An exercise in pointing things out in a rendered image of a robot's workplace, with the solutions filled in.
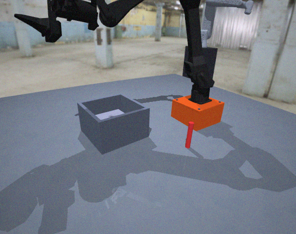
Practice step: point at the red peg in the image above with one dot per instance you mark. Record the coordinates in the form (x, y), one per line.
(189, 134)

